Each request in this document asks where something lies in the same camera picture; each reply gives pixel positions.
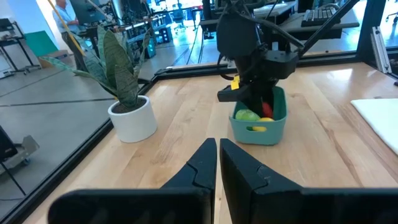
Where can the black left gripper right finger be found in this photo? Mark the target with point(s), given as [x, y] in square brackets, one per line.
[280, 199]

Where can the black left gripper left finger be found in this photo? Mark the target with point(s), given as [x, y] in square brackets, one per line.
[174, 199]

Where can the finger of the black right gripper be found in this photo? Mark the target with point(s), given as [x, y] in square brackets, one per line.
[233, 93]
[258, 98]

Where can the red strawberry with green top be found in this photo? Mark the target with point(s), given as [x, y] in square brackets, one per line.
[267, 109]

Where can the yellow lemon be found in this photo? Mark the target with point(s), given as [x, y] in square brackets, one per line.
[263, 124]

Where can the teal plastic tub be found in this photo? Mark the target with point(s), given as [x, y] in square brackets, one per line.
[264, 135]

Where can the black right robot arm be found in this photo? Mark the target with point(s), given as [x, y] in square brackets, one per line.
[241, 6]

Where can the yellow tag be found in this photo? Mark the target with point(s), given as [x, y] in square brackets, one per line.
[235, 82]

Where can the black keyboard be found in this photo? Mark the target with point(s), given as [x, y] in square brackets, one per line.
[320, 16]

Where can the white round plant pot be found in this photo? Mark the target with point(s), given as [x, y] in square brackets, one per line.
[133, 123]

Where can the black diagonal strut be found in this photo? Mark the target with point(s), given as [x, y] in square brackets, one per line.
[329, 26]

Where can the white cloth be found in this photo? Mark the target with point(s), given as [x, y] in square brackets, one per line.
[381, 119]

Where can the silver aluminium extrusion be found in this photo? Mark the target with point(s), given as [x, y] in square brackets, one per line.
[381, 49]

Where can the large black monitor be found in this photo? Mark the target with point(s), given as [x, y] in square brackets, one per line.
[87, 11]

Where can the grey wheeled base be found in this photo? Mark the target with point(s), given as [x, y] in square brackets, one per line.
[18, 152]

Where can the person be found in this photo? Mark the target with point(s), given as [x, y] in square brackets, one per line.
[66, 21]

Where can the cardboard box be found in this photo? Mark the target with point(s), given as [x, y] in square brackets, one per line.
[54, 59]

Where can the green panel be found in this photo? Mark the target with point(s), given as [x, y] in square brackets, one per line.
[40, 43]

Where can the black metal cart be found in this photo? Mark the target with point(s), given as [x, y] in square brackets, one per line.
[14, 46]

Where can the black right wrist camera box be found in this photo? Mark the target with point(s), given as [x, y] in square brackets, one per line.
[281, 63]

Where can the black table edge frame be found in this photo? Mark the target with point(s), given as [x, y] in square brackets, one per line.
[62, 174]

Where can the black vertical frame post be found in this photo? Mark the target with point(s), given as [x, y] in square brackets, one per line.
[370, 28]

